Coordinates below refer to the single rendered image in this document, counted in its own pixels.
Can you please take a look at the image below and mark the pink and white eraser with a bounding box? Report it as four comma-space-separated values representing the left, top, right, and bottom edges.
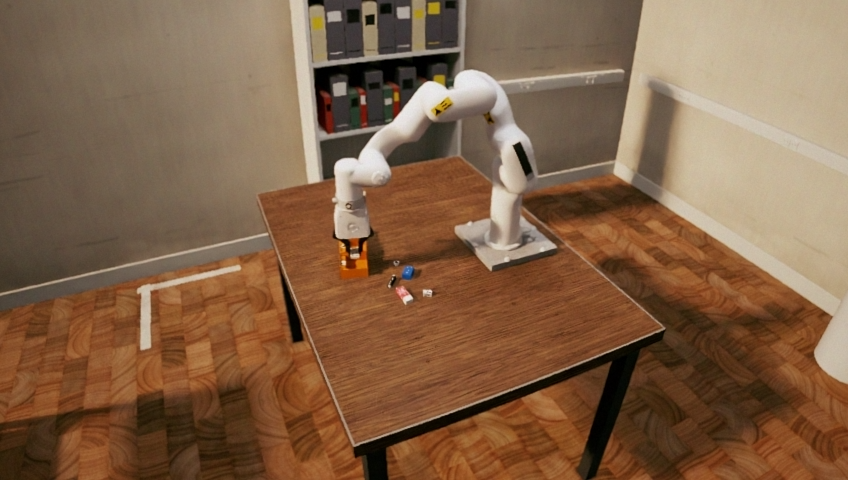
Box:
396, 286, 413, 304

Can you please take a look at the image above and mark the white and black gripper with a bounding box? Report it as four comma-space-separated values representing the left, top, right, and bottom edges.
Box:
332, 202, 374, 256

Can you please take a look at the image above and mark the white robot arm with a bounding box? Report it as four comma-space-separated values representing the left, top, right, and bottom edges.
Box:
333, 70, 538, 251

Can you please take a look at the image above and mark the orange rack of bins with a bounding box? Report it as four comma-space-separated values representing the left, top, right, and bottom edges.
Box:
340, 238, 368, 278

